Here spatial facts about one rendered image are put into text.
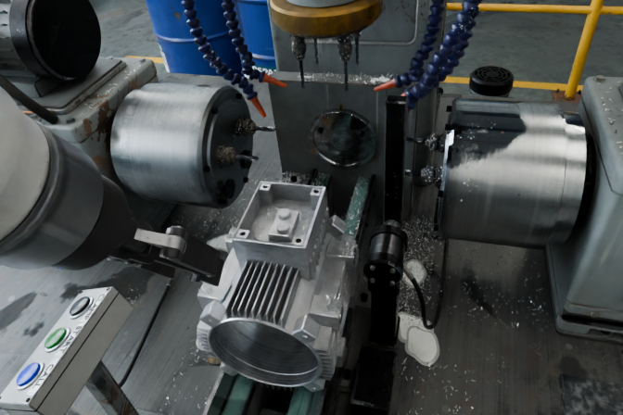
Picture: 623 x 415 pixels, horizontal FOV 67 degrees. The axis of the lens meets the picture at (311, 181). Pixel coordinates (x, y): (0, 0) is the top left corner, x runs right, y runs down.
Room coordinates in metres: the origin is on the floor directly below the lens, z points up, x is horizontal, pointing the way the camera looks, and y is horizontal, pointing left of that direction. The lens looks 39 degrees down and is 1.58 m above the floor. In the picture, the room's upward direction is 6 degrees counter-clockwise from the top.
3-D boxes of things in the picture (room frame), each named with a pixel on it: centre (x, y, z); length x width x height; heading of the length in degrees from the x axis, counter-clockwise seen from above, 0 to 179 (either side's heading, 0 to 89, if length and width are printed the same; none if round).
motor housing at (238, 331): (0.43, 0.06, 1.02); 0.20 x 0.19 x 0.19; 162
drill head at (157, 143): (0.84, 0.29, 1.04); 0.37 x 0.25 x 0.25; 71
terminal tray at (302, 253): (0.47, 0.05, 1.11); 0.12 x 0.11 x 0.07; 162
